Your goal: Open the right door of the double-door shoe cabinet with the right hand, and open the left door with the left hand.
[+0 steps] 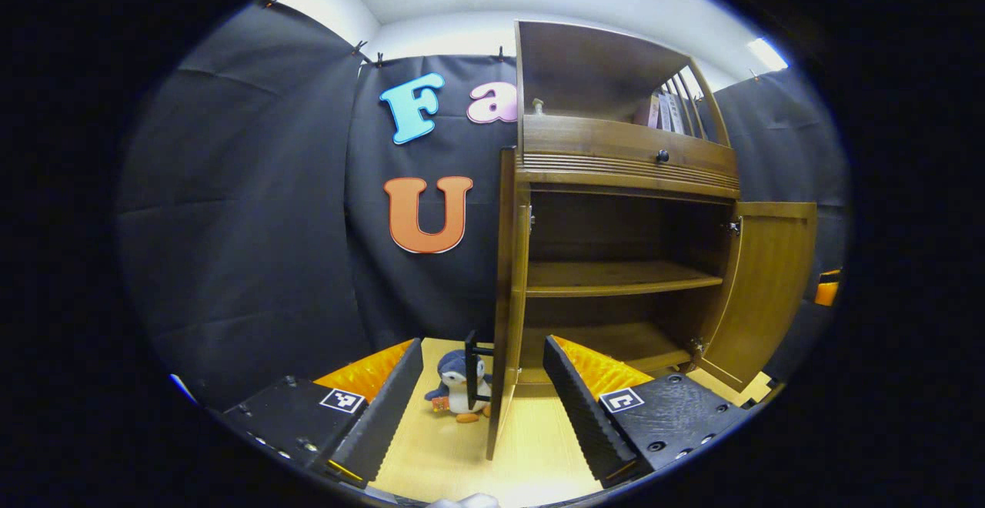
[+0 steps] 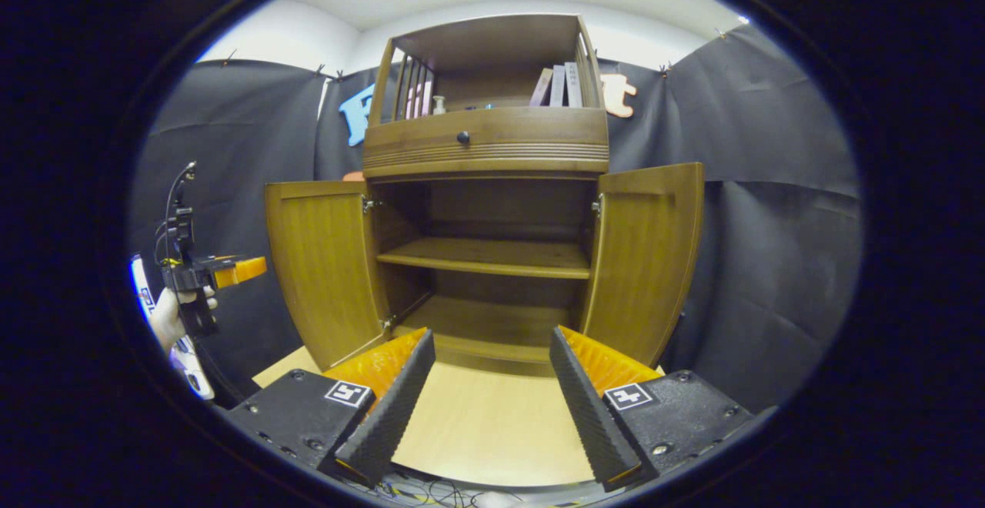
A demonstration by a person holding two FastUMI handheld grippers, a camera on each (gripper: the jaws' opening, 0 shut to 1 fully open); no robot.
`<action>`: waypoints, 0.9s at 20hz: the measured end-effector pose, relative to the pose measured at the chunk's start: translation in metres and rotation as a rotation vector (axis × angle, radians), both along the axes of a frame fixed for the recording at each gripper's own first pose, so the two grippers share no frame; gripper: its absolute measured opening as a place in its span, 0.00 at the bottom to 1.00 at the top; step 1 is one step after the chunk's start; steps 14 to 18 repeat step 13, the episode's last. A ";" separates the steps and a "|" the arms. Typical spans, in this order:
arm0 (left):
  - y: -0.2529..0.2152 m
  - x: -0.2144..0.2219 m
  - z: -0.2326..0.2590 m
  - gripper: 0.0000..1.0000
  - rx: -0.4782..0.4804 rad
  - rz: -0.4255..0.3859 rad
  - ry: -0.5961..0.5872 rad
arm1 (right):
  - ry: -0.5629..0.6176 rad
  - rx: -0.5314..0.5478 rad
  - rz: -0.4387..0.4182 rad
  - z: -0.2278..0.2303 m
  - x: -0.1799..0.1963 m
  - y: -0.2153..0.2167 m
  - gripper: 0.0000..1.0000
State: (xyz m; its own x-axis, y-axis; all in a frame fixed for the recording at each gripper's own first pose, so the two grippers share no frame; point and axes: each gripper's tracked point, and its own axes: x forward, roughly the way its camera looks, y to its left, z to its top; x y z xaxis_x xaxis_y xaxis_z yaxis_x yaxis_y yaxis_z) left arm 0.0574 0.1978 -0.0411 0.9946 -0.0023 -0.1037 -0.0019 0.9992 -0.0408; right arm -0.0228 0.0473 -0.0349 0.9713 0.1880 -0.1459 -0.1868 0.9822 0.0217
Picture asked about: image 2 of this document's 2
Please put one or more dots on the wooden drawer with black knob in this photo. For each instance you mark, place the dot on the wooden drawer with black knob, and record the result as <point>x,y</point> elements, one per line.
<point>523,142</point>

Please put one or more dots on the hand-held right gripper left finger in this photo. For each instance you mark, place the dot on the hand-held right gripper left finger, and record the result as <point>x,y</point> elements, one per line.
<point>388,416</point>

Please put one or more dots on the wooden inner shelf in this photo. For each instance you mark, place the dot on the wooden inner shelf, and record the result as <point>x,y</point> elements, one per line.
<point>485,255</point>

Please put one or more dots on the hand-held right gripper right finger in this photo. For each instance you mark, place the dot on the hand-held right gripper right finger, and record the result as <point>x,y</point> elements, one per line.
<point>596,416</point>

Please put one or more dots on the white pump bottle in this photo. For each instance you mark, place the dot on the white pump bottle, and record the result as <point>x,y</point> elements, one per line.
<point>439,106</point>

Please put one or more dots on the black backdrop cloth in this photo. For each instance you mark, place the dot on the black backdrop cloth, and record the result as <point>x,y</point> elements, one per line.
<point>769,223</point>

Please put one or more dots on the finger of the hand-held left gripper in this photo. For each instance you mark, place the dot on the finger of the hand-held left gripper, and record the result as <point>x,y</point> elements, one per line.
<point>240,271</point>

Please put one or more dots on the lavender book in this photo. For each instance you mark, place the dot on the lavender book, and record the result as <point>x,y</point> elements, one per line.
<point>557,86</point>

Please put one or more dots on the grey book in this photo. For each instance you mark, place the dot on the grey book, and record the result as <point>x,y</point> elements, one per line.
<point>573,85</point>

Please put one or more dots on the wooden double-door shoe cabinet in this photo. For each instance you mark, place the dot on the wooden double-door shoe cabinet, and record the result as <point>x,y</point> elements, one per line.
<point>492,146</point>

